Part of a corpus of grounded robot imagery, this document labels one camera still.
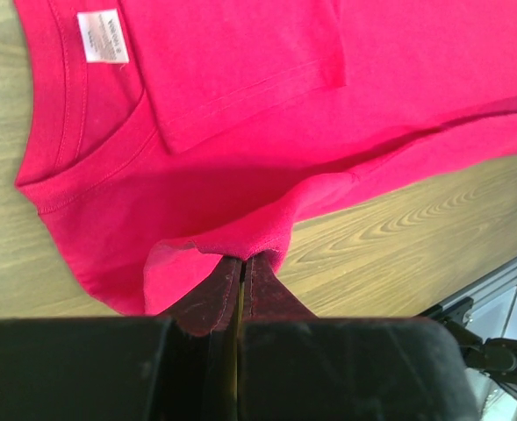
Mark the red t shirt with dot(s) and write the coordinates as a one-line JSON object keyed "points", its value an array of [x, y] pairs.
{"points": [[167, 134]]}

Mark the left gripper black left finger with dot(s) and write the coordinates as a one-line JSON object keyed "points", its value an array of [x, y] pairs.
{"points": [[178, 365]]}

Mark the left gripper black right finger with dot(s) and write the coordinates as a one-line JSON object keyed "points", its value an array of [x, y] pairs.
{"points": [[294, 366]]}

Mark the aluminium frame rail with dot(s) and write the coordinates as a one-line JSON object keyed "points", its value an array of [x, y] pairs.
{"points": [[460, 306]]}

